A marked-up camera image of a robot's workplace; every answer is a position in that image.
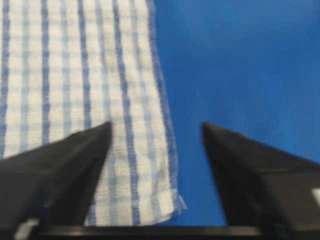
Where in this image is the blue table cloth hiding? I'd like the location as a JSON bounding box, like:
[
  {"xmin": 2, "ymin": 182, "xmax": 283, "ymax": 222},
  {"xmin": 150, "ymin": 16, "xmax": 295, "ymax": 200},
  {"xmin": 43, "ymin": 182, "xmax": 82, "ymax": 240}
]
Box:
[{"xmin": 154, "ymin": 0, "xmax": 320, "ymax": 226}]

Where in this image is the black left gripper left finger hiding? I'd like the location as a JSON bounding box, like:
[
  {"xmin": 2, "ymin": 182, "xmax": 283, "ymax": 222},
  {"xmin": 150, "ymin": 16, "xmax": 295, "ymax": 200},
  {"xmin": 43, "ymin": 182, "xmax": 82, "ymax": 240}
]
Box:
[{"xmin": 0, "ymin": 122, "xmax": 112, "ymax": 240}]

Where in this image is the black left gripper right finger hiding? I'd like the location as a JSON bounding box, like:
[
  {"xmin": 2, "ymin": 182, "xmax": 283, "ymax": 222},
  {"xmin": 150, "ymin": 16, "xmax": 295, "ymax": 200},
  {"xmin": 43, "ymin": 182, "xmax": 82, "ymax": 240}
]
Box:
[{"xmin": 201, "ymin": 122, "xmax": 320, "ymax": 240}]

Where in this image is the blue striped white towel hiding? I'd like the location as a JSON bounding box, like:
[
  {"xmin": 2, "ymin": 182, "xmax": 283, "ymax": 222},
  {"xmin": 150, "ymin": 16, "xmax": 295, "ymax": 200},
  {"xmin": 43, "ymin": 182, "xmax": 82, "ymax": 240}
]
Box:
[{"xmin": 0, "ymin": 0, "xmax": 186, "ymax": 226}]

